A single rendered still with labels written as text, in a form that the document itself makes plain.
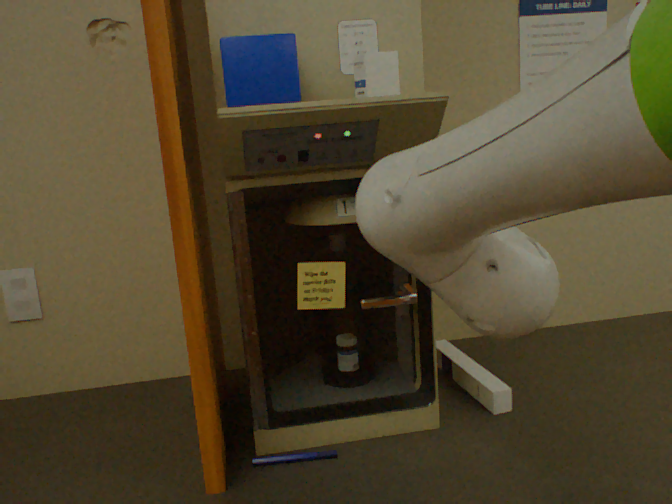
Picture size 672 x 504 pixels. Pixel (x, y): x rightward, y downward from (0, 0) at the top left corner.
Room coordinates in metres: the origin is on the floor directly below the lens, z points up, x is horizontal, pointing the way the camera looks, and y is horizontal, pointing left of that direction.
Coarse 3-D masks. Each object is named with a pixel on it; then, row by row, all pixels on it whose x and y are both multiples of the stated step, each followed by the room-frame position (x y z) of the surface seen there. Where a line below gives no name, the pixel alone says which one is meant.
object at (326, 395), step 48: (288, 192) 0.99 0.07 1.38; (336, 192) 1.00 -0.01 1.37; (288, 240) 0.99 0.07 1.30; (336, 240) 1.00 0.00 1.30; (288, 288) 0.99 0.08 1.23; (384, 288) 1.01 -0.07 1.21; (288, 336) 0.99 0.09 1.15; (336, 336) 1.00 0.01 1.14; (384, 336) 1.01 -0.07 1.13; (432, 336) 1.02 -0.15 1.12; (288, 384) 0.99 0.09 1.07; (336, 384) 1.00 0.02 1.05; (384, 384) 1.01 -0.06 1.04; (432, 384) 1.02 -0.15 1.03
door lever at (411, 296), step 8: (400, 288) 1.01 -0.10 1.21; (408, 288) 1.02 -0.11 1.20; (384, 296) 0.97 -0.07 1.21; (392, 296) 0.97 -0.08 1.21; (400, 296) 0.97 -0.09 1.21; (408, 296) 0.97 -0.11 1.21; (416, 296) 0.97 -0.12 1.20; (360, 304) 0.96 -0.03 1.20; (368, 304) 0.96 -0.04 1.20; (376, 304) 0.96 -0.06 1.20; (384, 304) 0.96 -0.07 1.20; (392, 304) 0.96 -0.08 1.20; (400, 304) 0.97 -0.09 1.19
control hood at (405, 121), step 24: (384, 96) 0.91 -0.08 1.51; (408, 96) 0.92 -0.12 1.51; (432, 96) 0.92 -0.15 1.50; (240, 120) 0.89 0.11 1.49; (264, 120) 0.90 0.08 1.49; (288, 120) 0.90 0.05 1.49; (312, 120) 0.91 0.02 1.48; (336, 120) 0.92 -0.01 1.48; (360, 120) 0.93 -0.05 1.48; (384, 120) 0.93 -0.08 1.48; (408, 120) 0.94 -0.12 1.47; (432, 120) 0.95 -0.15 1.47; (240, 144) 0.92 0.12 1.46; (384, 144) 0.97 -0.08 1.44; (408, 144) 0.98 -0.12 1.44; (240, 168) 0.96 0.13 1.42; (288, 168) 0.97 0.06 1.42; (312, 168) 0.98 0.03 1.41
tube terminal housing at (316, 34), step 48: (240, 0) 1.00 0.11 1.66; (288, 0) 1.01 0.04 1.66; (336, 0) 1.02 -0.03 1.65; (384, 0) 1.03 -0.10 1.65; (336, 48) 1.02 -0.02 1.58; (384, 48) 1.03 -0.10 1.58; (336, 96) 1.02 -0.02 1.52; (288, 432) 1.00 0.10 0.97; (336, 432) 1.01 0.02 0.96; (384, 432) 1.02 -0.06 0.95
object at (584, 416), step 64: (640, 320) 1.49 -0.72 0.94; (128, 384) 1.34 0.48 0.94; (448, 384) 1.21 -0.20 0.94; (512, 384) 1.19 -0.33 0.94; (576, 384) 1.17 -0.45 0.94; (640, 384) 1.15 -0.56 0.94; (0, 448) 1.09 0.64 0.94; (64, 448) 1.07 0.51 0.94; (128, 448) 1.05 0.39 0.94; (192, 448) 1.04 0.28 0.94; (320, 448) 1.00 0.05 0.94; (384, 448) 0.99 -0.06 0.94; (448, 448) 0.97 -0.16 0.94; (512, 448) 0.95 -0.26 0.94; (576, 448) 0.94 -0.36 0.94; (640, 448) 0.92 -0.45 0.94
